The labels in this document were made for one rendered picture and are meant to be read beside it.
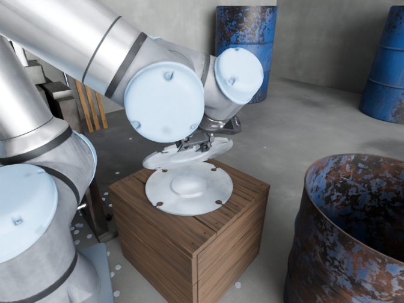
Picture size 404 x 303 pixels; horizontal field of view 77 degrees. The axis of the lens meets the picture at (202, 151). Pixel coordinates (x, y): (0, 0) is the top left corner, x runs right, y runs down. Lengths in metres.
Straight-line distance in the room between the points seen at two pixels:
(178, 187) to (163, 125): 0.62
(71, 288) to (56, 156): 0.20
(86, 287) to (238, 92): 0.38
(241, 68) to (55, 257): 0.36
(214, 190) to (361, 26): 2.89
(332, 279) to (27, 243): 0.60
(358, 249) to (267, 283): 0.52
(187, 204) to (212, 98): 0.46
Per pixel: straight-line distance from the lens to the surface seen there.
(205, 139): 0.55
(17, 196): 0.38
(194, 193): 0.82
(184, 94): 0.23
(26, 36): 0.27
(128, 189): 0.88
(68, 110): 0.92
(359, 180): 0.97
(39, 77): 1.04
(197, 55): 0.39
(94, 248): 0.59
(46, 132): 0.46
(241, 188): 0.86
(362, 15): 3.46
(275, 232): 1.23
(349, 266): 0.65
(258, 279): 1.07
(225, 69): 0.37
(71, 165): 0.47
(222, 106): 0.40
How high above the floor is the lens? 0.87
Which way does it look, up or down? 30 degrees down
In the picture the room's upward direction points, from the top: straight up
